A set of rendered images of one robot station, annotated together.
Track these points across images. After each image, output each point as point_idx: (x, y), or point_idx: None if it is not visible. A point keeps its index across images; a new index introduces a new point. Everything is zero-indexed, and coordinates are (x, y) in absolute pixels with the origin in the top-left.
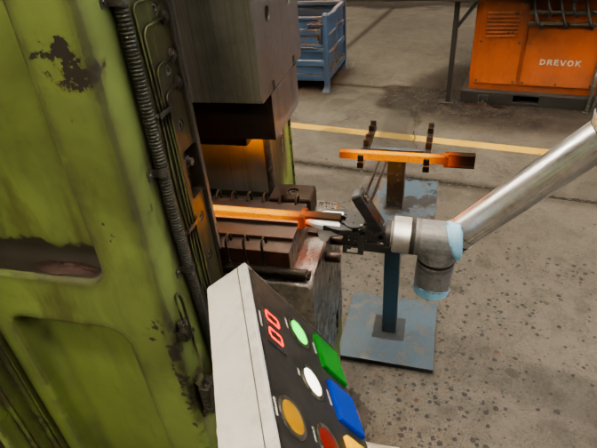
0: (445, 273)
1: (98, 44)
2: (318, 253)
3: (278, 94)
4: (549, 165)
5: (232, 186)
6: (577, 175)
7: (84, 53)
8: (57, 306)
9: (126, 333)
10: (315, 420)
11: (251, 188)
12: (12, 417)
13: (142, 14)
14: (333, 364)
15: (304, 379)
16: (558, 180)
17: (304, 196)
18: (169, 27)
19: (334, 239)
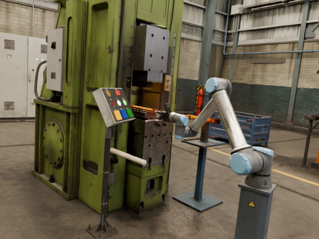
0: (179, 128)
1: (114, 47)
2: (154, 120)
3: (151, 73)
4: (208, 102)
5: None
6: (213, 105)
7: (111, 48)
8: (93, 100)
9: None
10: (113, 101)
11: None
12: (74, 132)
13: (126, 48)
14: (129, 113)
15: (117, 99)
16: (209, 105)
17: None
18: (132, 53)
19: (164, 123)
